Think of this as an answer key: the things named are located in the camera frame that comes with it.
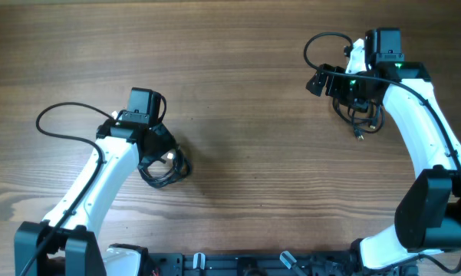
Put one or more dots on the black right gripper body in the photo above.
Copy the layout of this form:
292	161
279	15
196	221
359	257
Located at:
344	87

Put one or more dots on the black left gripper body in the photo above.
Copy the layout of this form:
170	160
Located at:
163	141

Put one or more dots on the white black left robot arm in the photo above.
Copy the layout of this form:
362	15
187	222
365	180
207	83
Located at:
64	242

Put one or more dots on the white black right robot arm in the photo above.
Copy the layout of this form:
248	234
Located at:
427	221

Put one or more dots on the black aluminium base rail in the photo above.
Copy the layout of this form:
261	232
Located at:
318	263

